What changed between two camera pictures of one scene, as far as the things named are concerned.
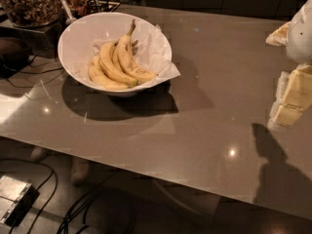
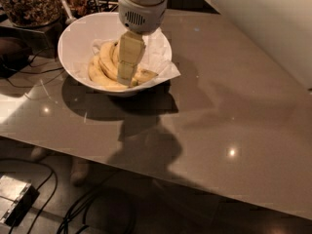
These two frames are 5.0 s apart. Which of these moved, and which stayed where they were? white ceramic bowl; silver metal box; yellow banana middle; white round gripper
Moved: white round gripper
Stayed: yellow banana middle; white ceramic bowl; silver metal box
